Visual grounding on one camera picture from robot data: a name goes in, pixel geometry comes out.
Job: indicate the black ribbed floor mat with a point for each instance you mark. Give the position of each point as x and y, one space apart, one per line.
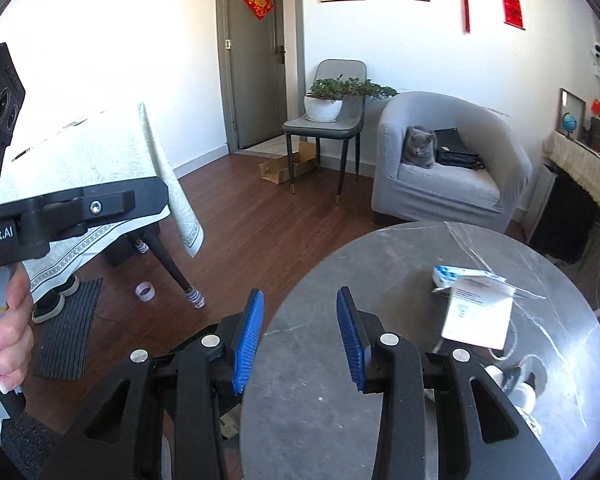
70 330

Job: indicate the flat cardboard box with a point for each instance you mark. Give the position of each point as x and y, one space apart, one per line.
280 172

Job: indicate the black table leg with sock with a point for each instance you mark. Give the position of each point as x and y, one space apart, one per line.
141 247
172 265

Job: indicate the potted plant in white pot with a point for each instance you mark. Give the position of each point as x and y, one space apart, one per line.
322 107

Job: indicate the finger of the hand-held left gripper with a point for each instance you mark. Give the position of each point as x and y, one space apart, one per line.
105 205

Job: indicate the grey door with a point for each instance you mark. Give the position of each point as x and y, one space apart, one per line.
255 85

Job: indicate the grey armchair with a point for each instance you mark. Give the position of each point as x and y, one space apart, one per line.
445 185

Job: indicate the red diamond door decoration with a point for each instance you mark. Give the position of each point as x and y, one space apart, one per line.
259 2

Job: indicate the blue white tissue packet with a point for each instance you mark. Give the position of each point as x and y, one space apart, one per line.
442 275

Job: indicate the wooden picture frame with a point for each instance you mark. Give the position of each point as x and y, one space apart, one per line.
572 100

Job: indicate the person's left hand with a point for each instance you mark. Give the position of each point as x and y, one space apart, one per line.
15 332

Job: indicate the grey dining chair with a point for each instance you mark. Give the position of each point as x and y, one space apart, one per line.
340 71

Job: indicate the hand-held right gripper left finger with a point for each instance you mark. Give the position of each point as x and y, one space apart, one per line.
247 340

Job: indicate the small white tape roll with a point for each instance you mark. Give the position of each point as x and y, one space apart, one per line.
139 292

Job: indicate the black bag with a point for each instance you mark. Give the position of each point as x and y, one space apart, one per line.
452 142

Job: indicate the black cabinet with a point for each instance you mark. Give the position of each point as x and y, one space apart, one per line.
570 210

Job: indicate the small blue globe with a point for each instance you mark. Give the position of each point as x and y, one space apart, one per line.
570 121

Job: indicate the dark shoe with white sole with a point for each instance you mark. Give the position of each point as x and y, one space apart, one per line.
67 287
47 307

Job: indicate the white paper sheet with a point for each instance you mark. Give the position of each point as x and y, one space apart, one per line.
475 315

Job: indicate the white security camera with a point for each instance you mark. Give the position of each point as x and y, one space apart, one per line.
598 52

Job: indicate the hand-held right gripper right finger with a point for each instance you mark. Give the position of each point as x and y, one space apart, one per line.
350 340

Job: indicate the grey cat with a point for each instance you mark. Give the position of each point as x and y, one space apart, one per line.
419 152

